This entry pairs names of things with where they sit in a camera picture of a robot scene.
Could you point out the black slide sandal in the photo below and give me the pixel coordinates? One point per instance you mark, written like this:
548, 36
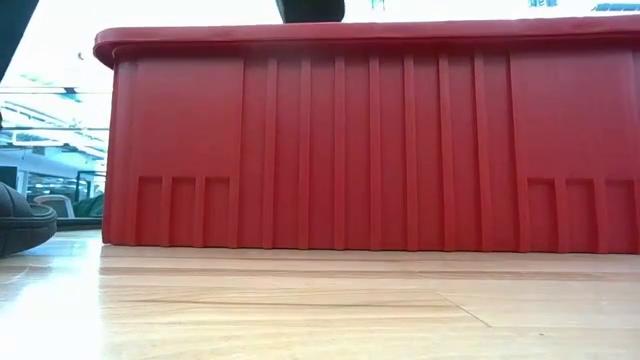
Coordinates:
310, 10
22, 225

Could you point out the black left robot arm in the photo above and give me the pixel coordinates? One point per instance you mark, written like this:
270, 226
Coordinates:
12, 25

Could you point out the red plastic bin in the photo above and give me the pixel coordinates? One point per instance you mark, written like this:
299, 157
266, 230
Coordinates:
375, 140

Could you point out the grey office chair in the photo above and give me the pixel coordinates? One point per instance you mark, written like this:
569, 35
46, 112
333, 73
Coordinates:
57, 205

